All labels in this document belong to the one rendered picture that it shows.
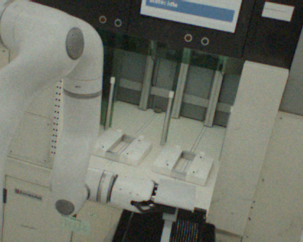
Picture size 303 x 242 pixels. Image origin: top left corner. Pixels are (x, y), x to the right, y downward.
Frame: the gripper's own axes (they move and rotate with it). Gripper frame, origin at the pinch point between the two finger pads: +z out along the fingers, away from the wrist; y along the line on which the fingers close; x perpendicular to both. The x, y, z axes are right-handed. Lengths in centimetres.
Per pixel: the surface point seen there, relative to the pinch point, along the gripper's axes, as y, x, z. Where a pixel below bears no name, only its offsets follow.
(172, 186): -3.0, 2.6, -0.3
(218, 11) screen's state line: -28, 46, 2
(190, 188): -3.9, 2.6, 4.5
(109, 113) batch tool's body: -80, -10, -35
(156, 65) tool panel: -123, 5, -22
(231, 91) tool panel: -117, 1, 19
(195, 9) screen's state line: -29, 46, -4
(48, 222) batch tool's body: -35, -41, -43
